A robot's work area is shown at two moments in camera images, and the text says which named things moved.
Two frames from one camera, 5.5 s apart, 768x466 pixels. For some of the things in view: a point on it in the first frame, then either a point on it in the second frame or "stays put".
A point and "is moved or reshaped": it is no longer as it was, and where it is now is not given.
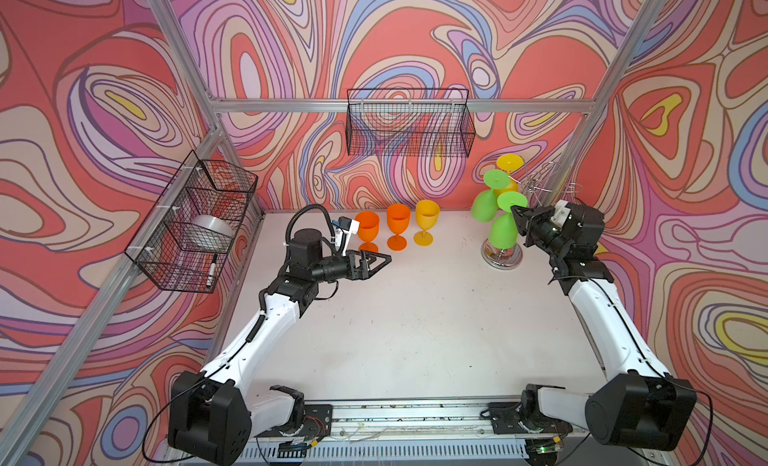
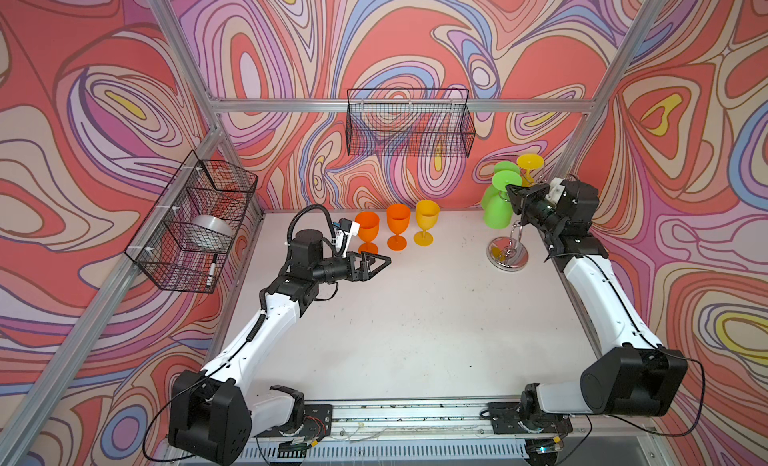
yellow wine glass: (509, 162) -> (528, 162)
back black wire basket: (409, 123) stays put
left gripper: (359, 273) stays put
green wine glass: (503, 230) -> (499, 167)
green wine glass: (484, 203) is moved or reshaped
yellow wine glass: (427, 214) stays put
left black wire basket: (185, 240) stays put
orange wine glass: (368, 230) stays put
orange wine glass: (398, 217) stays put
